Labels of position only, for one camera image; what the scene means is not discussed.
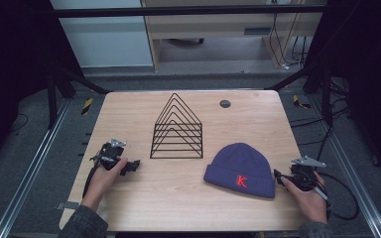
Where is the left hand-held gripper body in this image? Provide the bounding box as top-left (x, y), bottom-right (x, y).
top-left (90, 138), bottom-right (128, 172)

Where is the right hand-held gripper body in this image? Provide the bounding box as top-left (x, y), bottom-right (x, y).
top-left (289, 155), bottom-right (327, 193)

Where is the purple knit beanie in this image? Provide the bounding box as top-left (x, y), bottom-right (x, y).
top-left (202, 142), bottom-right (277, 199)

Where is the person's left hand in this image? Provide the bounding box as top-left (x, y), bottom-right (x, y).
top-left (80, 157), bottom-right (129, 213)

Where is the person's right hand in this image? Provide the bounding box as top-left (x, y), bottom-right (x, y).
top-left (280, 172), bottom-right (329, 226)

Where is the yellow black striped tape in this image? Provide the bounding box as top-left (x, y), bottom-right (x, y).
top-left (292, 94), bottom-right (313, 110)
top-left (80, 97), bottom-right (94, 116)

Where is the grey tape strip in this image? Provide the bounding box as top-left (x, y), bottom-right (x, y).
top-left (56, 200), bottom-right (80, 211)

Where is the black metal stand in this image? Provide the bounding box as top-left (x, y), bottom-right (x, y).
top-left (45, 63), bottom-right (111, 131)
top-left (272, 63), bottom-right (333, 127)

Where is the white cabinet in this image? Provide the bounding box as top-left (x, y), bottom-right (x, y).
top-left (50, 0), bottom-right (155, 69)

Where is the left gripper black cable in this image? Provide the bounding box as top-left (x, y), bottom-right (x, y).
top-left (81, 161), bottom-right (101, 199)

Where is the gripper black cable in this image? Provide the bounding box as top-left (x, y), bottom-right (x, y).
top-left (81, 161), bottom-right (101, 199)
top-left (317, 172), bottom-right (361, 221)

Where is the black wire rack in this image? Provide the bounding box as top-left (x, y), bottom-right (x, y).
top-left (149, 92), bottom-right (204, 160)

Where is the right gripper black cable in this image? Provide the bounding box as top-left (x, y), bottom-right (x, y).
top-left (317, 172), bottom-right (361, 221)

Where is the aluminium floor rail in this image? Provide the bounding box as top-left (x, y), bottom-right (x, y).
top-left (310, 95), bottom-right (381, 238)
top-left (0, 98), bottom-right (71, 238)

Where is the black floor cable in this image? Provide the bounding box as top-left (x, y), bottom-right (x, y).
top-left (290, 104), bottom-right (350, 129)

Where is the bundle of hanging desk cables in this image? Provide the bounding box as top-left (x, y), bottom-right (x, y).
top-left (268, 13), bottom-right (310, 69)

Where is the black horizontal frame bar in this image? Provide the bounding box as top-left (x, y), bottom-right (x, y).
top-left (51, 4), bottom-right (327, 19)

